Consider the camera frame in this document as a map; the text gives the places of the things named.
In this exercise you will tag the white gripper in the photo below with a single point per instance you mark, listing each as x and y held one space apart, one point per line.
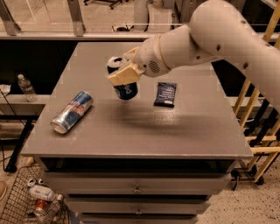
149 57

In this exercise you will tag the blue pepsi can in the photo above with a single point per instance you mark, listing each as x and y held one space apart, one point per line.
124 92

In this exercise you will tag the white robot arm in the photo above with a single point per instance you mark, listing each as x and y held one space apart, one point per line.
216 30

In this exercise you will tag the silver blue redbull can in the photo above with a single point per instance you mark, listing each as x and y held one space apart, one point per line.
72 113

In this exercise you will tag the red can in basket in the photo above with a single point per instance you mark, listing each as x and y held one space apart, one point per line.
40 207

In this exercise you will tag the dark blue snack bar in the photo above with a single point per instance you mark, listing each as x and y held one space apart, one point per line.
165 94

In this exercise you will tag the black office chair base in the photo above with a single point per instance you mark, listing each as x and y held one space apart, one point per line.
110 3

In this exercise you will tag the grey drawer cabinet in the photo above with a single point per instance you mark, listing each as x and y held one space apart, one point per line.
131 162

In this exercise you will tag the clear plastic water bottle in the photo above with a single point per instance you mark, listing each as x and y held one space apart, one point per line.
27 88

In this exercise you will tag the white bottle in basket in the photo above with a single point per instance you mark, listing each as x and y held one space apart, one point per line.
42 193

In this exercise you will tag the black wire basket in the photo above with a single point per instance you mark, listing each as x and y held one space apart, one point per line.
20 205

